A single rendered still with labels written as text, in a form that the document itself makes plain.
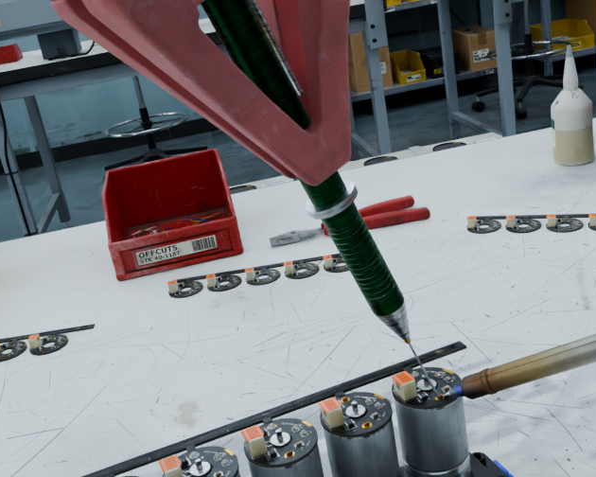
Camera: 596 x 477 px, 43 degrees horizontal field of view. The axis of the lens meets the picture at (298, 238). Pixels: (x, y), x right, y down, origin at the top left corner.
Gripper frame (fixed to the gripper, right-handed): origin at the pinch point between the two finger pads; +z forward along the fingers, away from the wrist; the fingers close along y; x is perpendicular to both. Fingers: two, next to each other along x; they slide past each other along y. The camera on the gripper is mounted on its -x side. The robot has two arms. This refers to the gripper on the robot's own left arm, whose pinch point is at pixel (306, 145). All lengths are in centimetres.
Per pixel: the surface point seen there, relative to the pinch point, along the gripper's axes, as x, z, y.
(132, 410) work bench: 8.9, 13.9, 17.9
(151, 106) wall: -94, 106, 429
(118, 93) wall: -82, 89, 435
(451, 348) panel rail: -2.2, 11.3, 2.3
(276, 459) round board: 5.7, 8.5, 0.9
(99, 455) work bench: 11.3, 13.1, 15.2
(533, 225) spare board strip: -20.1, 24.1, 19.7
